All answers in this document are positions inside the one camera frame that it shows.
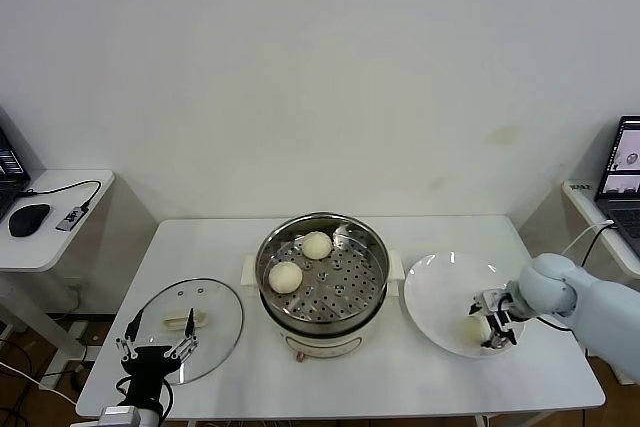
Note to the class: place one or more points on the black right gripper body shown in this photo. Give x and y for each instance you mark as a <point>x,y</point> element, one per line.
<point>506,314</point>

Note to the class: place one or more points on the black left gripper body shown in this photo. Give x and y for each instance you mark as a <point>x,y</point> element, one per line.
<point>149,363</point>

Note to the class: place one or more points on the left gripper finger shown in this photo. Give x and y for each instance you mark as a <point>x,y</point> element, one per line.
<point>189,324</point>
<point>133,324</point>

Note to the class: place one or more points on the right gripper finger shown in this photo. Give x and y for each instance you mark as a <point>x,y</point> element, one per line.
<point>500,342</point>
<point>476,307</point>

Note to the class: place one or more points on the white steamed baozi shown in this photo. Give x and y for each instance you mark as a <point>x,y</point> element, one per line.
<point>470,332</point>
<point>316,245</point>
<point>285,277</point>

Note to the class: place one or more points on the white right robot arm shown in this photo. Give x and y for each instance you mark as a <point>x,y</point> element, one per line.
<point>600,307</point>

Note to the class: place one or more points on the perforated steel steamer basket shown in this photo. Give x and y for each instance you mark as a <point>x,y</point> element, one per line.
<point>350,292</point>

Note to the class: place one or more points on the round glass pot lid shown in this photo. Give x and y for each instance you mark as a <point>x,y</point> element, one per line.
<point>215,307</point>

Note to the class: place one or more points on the white round plate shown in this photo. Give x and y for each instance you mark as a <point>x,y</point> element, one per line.
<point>440,292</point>

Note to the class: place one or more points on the white side table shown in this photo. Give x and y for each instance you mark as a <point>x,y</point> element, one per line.
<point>60,247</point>
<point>587,212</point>

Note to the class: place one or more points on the grey usb hub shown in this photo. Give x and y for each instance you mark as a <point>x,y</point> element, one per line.
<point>70,218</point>

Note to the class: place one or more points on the cream electric cooker base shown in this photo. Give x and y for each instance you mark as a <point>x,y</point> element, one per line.
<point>320,344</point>

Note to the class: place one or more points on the black computer mouse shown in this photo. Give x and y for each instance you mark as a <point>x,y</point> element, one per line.
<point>29,219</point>

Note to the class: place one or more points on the open dark laptop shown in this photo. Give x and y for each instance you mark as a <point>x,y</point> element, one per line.
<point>625,217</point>
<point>10,162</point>

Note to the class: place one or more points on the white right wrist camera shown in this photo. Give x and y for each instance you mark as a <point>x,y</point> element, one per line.
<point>492,298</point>

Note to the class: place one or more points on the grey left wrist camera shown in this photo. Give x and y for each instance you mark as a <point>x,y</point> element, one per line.
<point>120,417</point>

